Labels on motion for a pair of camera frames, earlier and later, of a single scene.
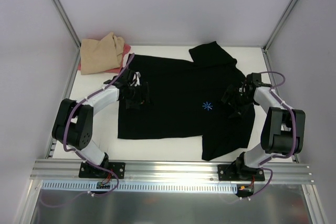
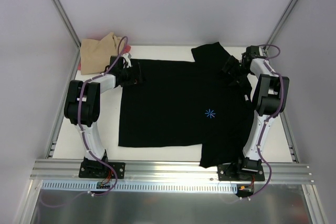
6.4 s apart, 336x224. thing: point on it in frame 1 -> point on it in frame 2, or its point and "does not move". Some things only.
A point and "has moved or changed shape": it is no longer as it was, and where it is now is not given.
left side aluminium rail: (52, 144) does not move
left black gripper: (137, 97) -> (135, 74)
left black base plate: (87, 171) does not move
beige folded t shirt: (97, 56) does not move
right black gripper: (233, 100) -> (231, 65)
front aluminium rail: (65, 171) does not move
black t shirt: (186, 100) has moved or changed shape
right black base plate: (234, 172) does not move
